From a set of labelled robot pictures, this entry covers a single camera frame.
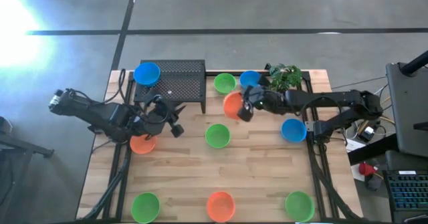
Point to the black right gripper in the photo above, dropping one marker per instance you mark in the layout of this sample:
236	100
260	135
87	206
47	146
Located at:
267	101

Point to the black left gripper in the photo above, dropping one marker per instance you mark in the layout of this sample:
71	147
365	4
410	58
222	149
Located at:
154	120

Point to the orange plastic mini bowl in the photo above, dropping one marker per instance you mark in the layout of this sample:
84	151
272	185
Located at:
231	105
143	146
220	206

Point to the blue plastic mini bowl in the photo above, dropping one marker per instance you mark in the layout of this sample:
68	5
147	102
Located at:
147	74
293	130
249	79

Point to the green plastic mini bowl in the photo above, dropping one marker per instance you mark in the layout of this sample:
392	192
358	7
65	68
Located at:
300	206
145	208
224	83
217	136

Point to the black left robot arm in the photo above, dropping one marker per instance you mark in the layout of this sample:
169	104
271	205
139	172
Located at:
100	115

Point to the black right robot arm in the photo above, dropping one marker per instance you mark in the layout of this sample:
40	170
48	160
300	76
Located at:
334	98

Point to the black perforated metal shelf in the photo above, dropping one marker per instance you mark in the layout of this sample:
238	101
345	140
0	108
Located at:
184	83

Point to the green leafy plant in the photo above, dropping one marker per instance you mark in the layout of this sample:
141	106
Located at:
284	77

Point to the white paper sheet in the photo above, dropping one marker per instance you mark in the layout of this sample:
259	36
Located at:
354	145

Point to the black power adapter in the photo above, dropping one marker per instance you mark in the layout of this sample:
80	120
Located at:
366	133

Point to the small red object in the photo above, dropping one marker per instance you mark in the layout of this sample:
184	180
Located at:
366	168

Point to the grey monitor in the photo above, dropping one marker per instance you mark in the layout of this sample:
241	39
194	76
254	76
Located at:
411	117

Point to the backlit black keyboard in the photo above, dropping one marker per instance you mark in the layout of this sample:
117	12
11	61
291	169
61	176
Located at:
408	190

